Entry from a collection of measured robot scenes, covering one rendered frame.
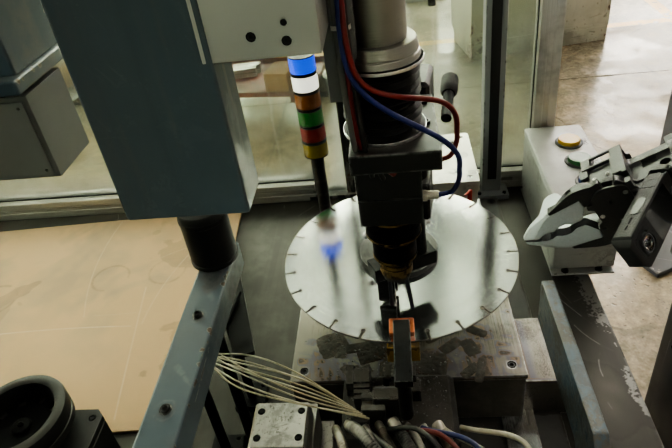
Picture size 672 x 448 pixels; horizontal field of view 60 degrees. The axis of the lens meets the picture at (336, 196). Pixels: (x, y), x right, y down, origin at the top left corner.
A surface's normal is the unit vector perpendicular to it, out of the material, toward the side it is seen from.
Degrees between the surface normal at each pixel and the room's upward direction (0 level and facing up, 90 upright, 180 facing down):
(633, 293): 0
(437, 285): 0
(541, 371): 0
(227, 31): 90
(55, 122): 90
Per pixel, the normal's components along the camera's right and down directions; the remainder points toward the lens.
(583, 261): -0.06, 0.57
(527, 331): -0.12, -0.82
